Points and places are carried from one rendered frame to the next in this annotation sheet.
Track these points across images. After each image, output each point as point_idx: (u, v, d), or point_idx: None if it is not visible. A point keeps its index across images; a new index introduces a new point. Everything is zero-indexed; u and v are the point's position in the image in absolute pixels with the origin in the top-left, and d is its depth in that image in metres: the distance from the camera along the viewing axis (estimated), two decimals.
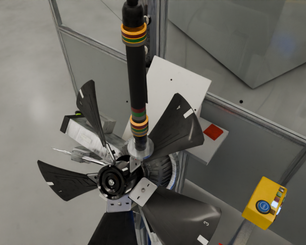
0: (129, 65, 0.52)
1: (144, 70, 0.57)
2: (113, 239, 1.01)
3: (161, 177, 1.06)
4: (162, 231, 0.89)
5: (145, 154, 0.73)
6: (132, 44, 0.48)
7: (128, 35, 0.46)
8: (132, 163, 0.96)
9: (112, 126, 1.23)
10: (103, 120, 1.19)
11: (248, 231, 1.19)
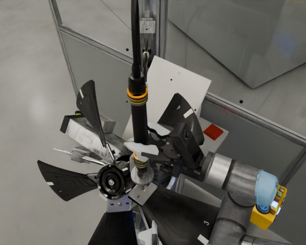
0: (133, 117, 0.64)
1: (146, 118, 0.68)
2: (113, 239, 1.01)
3: (161, 177, 1.06)
4: (162, 230, 0.88)
5: (146, 181, 0.85)
6: (136, 104, 0.59)
7: (133, 98, 0.58)
8: (132, 163, 0.96)
9: (112, 126, 1.23)
10: (103, 120, 1.19)
11: (248, 231, 1.19)
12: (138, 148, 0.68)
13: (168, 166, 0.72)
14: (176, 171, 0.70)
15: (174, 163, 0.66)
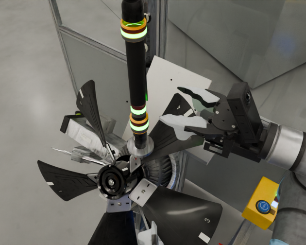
0: (128, 61, 0.52)
1: (144, 67, 0.56)
2: (113, 239, 1.01)
3: (161, 177, 1.06)
4: (163, 230, 0.88)
5: (145, 152, 0.73)
6: (131, 40, 0.47)
7: (128, 30, 0.46)
8: (132, 163, 0.96)
9: (112, 126, 1.23)
10: (103, 120, 1.19)
11: (248, 231, 1.19)
12: (180, 122, 0.53)
13: (215, 142, 0.57)
14: (227, 149, 0.55)
15: (227, 136, 0.52)
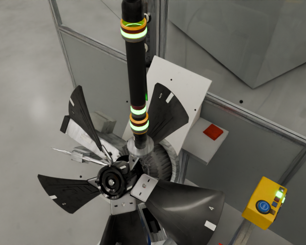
0: (128, 61, 0.52)
1: (144, 67, 0.56)
2: (72, 192, 1.08)
3: (161, 177, 1.06)
4: (107, 242, 0.99)
5: (145, 152, 0.73)
6: (131, 40, 0.47)
7: (128, 30, 0.46)
8: (139, 186, 0.95)
9: (112, 126, 1.23)
10: (103, 120, 1.19)
11: (248, 231, 1.19)
12: None
13: None
14: None
15: None
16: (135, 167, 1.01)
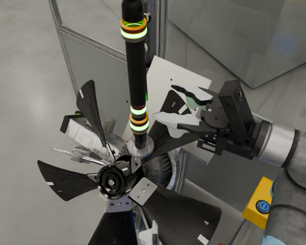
0: (128, 61, 0.52)
1: (144, 67, 0.56)
2: (70, 183, 1.08)
3: (161, 177, 1.06)
4: (98, 237, 1.00)
5: (145, 152, 0.73)
6: (131, 40, 0.47)
7: (128, 30, 0.46)
8: (138, 189, 0.95)
9: (112, 126, 1.23)
10: (103, 120, 1.19)
11: (248, 231, 1.19)
12: (173, 119, 0.53)
13: (208, 140, 0.57)
14: (219, 146, 0.55)
15: (219, 133, 0.52)
16: None
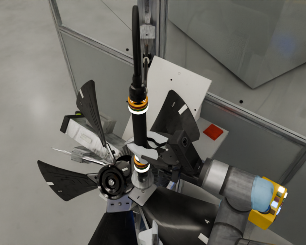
0: (134, 124, 0.66)
1: (145, 126, 0.70)
2: (70, 183, 1.08)
3: (161, 177, 1.06)
4: (98, 237, 1.00)
5: (146, 185, 0.87)
6: (136, 113, 0.61)
7: (134, 107, 0.60)
8: (137, 190, 0.96)
9: (112, 126, 1.23)
10: (103, 120, 1.19)
11: (248, 231, 1.19)
12: (139, 151, 0.71)
13: (167, 171, 0.74)
14: (175, 177, 0.72)
15: (173, 168, 0.68)
16: None
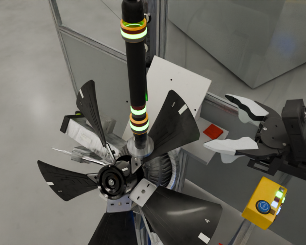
0: (128, 62, 0.52)
1: (144, 67, 0.56)
2: (70, 183, 1.08)
3: (161, 177, 1.06)
4: (98, 237, 1.00)
5: (145, 152, 0.73)
6: (131, 40, 0.47)
7: (128, 30, 0.46)
8: (137, 191, 0.96)
9: (112, 126, 1.23)
10: (103, 120, 1.19)
11: (248, 231, 1.19)
12: (230, 147, 0.49)
13: (260, 159, 0.54)
14: (274, 166, 0.52)
15: (278, 154, 0.49)
16: None
